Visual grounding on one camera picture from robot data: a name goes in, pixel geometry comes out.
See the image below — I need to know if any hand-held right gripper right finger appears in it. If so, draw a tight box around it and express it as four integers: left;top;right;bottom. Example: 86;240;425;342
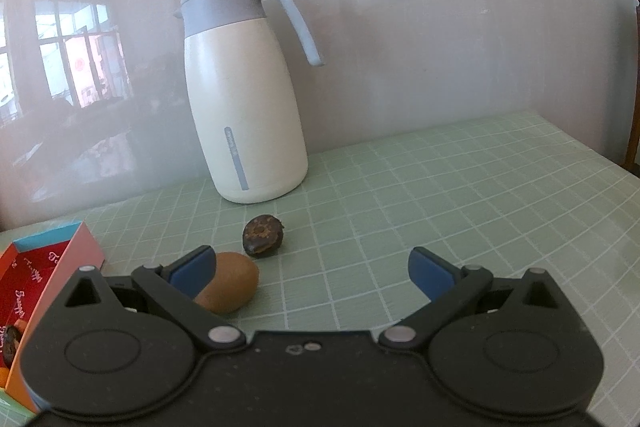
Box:
378;247;571;351

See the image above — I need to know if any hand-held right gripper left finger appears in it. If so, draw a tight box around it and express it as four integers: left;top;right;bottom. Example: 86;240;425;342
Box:
62;245;246;351

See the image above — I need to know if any brown kiwi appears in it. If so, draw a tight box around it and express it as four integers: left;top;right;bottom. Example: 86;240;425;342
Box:
194;252;260;315

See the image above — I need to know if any dark wrinkled passion fruit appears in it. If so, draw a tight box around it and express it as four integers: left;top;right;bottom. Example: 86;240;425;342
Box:
242;215;287;256
1;325;24;368

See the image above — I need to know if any red printed cardboard box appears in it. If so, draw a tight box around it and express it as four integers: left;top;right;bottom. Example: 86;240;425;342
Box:
0;221;106;414

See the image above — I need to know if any white thermos jug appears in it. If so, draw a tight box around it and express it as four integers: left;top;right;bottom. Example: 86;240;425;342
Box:
173;0;325;204

